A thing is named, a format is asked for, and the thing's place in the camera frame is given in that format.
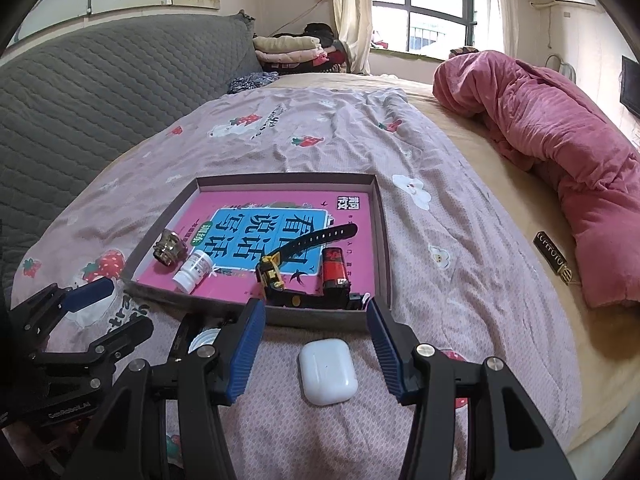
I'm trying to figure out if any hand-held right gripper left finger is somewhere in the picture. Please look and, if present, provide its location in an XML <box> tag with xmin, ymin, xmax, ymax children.
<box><xmin>65</xmin><ymin>297</ymin><xmax>268</xmax><ymax>480</ymax></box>

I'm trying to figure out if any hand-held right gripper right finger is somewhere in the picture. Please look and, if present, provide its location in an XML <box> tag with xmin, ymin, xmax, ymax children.
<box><xmin>365</xmin><ymin>299</ymin><xmax>576</xmax><ymax>480</ymax></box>

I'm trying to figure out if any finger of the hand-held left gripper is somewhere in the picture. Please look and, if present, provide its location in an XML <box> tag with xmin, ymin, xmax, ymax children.
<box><xmin>27</xmin><ymin>312</ymin><xmax>155</xmax><ymax>367</ymax></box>
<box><xmin>7</xmin><ymin>276</ymin><xmax>116</xmax><ymax>346</ymax></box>

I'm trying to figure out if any white earbud case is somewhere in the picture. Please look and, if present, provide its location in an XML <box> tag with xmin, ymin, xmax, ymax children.
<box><xmin>298</xmin><ymin>338</ymin><xmax>359</xmax><ymax>407</ymax></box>

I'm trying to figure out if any grey cardboard box tray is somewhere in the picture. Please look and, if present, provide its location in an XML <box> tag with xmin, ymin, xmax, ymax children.
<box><xmin>121</xmin><ymin>172</ymin><xmax>392</xmax><ymax>332</ymax></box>

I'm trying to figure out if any black yellow toy watch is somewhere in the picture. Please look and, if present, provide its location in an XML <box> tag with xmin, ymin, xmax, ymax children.
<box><xmin>255</xmin><ymin>223</ymin><xmax>359</xmax><ymax>308</ymax></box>

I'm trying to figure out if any white pill bottle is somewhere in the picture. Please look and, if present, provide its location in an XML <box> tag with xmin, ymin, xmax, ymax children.
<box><xmin>172</xmin><ymin>251</ymin><xmax>215</xmax><ymax>293</ymax></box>

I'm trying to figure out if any gold bottle cap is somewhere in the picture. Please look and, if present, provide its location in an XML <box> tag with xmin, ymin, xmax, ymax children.
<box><xmin>152</xmin><ymin>228</ymin><xmax>188</xmax><ymax>266</ymax></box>

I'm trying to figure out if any red black lighter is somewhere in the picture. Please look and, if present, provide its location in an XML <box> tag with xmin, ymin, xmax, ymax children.
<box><xmin>321</xmin><ymin>246</ymin><xmax>349</xmax><ymax>297</ymax></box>

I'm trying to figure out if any pink book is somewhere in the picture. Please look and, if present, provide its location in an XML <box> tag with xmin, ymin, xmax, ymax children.
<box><xmin>134</xmin><ymin>190</ymin><xmax>373</xmax><ymax>311</ymax></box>

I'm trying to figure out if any beige bed sheet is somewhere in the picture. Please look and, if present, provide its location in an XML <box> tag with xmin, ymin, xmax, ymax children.
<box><xmin>350</xmin><ymin>72</ymin><xmax>640</xmax><ymax>453</ymax></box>

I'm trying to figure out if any black gold tag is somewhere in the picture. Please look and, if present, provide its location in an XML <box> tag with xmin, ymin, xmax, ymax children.
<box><xmin>532</xmin><ymin>230</ymin><xmax>573</xmax><ymax>286</ymax></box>

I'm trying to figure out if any grey quilted headboard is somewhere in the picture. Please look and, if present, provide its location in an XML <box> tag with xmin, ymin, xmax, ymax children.
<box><xmin>0</xmin><ymin>12</ymin><xmax>266</xmax><ymax>281</ymax></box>

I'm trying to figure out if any pink strawberry printed bedsheet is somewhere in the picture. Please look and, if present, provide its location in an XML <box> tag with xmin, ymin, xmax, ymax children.
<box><xmin>10</xmin><ymin>85</ymin><xmax>583</xmax><ymax>480</ymax></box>

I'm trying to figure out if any dark floral cloth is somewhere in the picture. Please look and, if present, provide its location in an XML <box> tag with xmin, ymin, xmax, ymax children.
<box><xmin>227</xmin><ymin>71</ymin><xmax>280</xmax><ymax>95</ymax></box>

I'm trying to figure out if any pink quilt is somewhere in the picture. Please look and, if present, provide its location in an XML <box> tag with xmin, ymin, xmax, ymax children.
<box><xmin>432</xmin><ymin>50</ymin><xmax>640</xmax><ymax>309</ymax></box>

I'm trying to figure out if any folded pink cloth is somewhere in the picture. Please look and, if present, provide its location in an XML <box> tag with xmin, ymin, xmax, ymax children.
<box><xmin>255</xmin><ymin>45</ymin><xmax>331</xmax><ymax>69</ymax></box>

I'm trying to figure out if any dark red garment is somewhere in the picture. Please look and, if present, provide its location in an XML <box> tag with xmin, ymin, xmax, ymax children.
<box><xmin>320</xmin><ymin>40</ymin><xmax>351</xmax><ymax>73</ymax></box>

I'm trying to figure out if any folded cream blanket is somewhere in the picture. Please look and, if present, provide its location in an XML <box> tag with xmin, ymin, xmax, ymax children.
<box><xmin>252</xmin><ymin>35</ymin><xmax>326</xmax><ymax>54</ymax></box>

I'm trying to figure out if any black garment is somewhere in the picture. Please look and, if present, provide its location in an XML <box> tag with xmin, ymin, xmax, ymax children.
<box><xmin>272</xmin><ymin>22</ymin><xmax>336</xmax><ymax>46</ymax></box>

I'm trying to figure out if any white fan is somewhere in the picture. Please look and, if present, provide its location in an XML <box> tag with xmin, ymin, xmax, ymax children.
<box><xmin>545</xmin><ymin>52</ymin><xmax>578</xmax><ymax>83</ymax></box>

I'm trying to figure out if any cream curtain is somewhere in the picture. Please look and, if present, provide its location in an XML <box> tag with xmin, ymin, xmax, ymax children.
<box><xmin>330</xmin><ymin>0</ymin><xmax>373</xmax><ymax>75</ymax></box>
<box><xmin>487</xmin><ymin>0</ymin><xmax>518</xmax><ymax>56</ymax></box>

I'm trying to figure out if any window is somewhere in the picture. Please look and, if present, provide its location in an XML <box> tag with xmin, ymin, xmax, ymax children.
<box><xmin>370</xmin><ymin>0</ymin><xmax>506</xmax><ymax>56</ymax></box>

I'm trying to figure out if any black wall television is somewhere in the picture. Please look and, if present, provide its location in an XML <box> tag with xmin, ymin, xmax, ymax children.
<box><xmin>621</xmin><ymin>55</ymin><xmax>640</xmax><ymax>116</ymax></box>

